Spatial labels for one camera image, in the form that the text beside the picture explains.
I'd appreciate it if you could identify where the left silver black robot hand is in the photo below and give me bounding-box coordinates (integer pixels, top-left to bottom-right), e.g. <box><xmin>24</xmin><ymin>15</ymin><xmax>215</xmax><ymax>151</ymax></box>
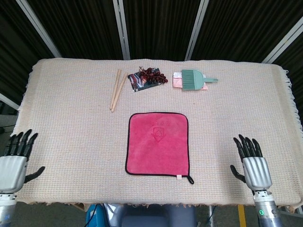
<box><xmin>0</xmin><ymin>129</ymin><xmax>45</xmax><ymax>194</ymax></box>

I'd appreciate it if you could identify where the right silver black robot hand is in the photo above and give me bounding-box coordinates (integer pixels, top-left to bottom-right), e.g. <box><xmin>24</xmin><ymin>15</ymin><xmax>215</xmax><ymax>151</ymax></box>
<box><xmin>230</xmin><ymin>134</ymin><xmax>273</xmax><ymax>191</ymax></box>

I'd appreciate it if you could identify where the pink cloth with black trim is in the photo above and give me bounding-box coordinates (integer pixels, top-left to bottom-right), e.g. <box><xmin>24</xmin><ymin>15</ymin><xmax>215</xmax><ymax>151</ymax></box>
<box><xmin>125</xmin><ymin>111</ymin><xmax>195</xmax><ymax>185</ymax></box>

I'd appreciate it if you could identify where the metal table leg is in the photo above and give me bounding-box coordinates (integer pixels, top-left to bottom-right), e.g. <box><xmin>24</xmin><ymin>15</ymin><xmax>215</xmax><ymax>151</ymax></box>
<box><xmin>207</xmin><ymin>205</ymin><xmax>214</xmax><ymax>227</ymax></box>

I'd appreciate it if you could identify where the beige woven tablecloth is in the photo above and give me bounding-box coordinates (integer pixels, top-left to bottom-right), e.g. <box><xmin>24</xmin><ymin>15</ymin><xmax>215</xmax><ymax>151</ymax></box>
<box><xmin>0</xmin><ymin>58</ymin><xmax>303</xmax><ymax>211</ymax></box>

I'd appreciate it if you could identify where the bright blue plastic object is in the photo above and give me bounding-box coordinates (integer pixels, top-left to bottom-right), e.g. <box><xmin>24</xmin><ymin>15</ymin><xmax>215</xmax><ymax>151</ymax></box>
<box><xmin>85</xmin><ymin>203</ymin><xmax>106</xmax><ymax>227</ymax></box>

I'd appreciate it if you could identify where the blue-grey robot torso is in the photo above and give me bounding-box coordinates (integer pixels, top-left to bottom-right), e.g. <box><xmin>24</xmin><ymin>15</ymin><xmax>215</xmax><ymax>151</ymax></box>
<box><xmin>104</xmin><ymin>203</ymin><xmax>197</xmax><ymax>227</ymax></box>

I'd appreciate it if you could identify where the green hand brush with dustpan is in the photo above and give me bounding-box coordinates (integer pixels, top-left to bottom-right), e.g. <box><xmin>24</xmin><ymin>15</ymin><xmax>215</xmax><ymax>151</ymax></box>
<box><xmin>181</xmin><ymin>69</ymin><xmax>220</xmax><ymax>92</ymax></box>

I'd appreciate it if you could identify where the wooden drumstick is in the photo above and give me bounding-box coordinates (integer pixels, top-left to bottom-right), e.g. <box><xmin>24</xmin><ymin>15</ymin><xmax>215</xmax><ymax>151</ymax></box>
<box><xmin>109</xmin><ymin>69</ymin><xmax>122</xmax><ymax>110</ymax></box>
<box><xmin>111</xmin><ymin>72</ymin><xmax>128</xmax><ymax>113</ymax></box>

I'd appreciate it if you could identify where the dark red grape bunch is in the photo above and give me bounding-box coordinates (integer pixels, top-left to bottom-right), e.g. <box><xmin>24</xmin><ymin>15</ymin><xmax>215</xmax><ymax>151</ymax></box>
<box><xmin>138</xmin><ymin>66</ymin><xmax>169</xmax><ymax>85</ymax></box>

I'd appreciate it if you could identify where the small dark printed book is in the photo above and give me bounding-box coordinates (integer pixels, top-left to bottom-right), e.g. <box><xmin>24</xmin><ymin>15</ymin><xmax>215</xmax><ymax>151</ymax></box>
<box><xmin>127</xmin><ymin>67</ymin><xmax>164</xmax><ymax>92</ymax></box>

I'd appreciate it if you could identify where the grey metal partition post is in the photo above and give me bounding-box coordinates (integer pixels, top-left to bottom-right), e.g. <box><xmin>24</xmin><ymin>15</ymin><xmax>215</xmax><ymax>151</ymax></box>
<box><xmin>261</xmin><ymin>22</ymin><xmax>303</xmax><ymax>64</ymax></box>
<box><xmin>112</xmin><ymin>0</ymin><xmax>131</xmax><ymax>60</ymax></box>
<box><xmin>15</xmin><ymin>0</ymin><xmax>62</xmax><ymax>59</ymax></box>
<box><xmin>184</xmin><ymin>0</ymin><xmax>210</xmax><ymax>61</ymax></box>
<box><xmin>0</xmin><ymin>93</ymin><xmax>19</xmax><ymax>111</ymax></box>

